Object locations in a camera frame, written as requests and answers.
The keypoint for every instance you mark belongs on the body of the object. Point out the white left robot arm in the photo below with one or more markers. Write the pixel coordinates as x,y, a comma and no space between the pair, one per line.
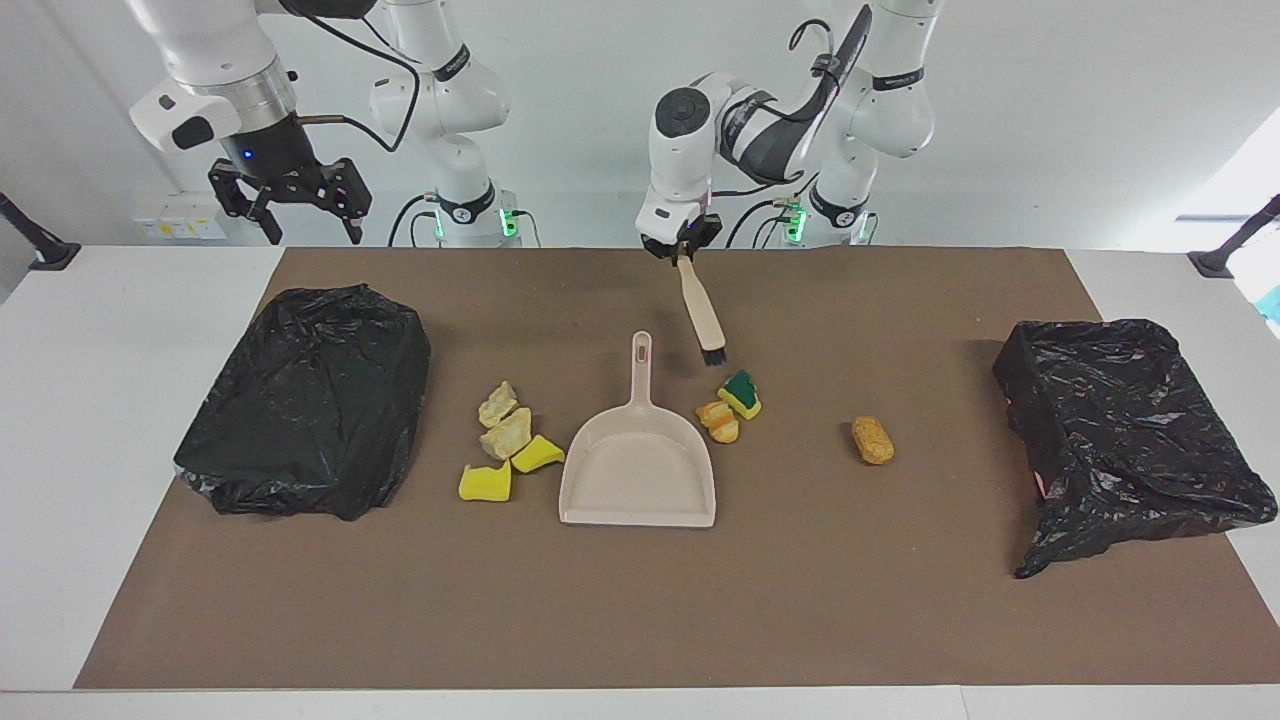
680,160

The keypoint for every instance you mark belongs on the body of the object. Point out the green and yellow sponge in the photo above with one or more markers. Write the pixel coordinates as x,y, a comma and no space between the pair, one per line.
740,392

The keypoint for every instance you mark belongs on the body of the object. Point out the beige plastic dustpan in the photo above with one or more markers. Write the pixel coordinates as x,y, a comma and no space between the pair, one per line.
640,470

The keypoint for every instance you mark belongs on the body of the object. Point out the white wall socket box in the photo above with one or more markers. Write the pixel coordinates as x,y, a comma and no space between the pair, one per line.
180,225

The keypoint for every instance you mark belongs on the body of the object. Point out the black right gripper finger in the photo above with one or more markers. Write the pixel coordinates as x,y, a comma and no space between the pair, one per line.
243,190
348,190

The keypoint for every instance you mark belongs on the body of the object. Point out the teal object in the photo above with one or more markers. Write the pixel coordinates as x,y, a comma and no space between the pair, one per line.
1272,305

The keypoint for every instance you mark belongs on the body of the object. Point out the brown table mat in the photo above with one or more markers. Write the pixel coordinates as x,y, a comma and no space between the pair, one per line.
800,600

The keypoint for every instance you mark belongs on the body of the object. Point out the black bag covered bin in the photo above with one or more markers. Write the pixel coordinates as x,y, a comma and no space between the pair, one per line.
300,400

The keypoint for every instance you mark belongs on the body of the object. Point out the brown oval bread roll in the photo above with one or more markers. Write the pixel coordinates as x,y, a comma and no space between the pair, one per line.
872,440

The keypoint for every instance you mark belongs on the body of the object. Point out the large beige sponge chunk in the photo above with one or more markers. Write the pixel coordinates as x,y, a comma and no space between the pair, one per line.
505,437

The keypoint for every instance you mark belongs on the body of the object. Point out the black bag with loose corner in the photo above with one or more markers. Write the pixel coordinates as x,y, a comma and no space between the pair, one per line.
1130,440

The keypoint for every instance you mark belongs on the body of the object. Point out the orange bread piece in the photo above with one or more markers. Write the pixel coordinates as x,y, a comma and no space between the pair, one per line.
720,420

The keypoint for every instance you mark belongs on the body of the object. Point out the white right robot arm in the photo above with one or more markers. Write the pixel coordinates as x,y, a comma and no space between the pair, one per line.
220,40

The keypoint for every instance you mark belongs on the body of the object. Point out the black stand base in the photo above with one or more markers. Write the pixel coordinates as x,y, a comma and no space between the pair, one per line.
50,255
1215,265

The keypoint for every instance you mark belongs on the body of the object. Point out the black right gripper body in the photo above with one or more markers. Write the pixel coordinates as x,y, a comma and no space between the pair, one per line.
280,150

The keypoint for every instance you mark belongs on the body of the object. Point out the notched yellow sponge piece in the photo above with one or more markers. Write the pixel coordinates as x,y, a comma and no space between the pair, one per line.
485,484

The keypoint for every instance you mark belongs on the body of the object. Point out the yellow sponge wedge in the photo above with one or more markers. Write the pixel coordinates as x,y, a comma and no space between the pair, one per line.
538,455

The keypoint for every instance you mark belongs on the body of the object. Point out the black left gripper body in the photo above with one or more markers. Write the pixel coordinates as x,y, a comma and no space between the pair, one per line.
700,235

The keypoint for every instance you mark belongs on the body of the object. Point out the small beige sponge chunk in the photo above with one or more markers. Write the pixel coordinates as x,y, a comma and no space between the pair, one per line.
497,405

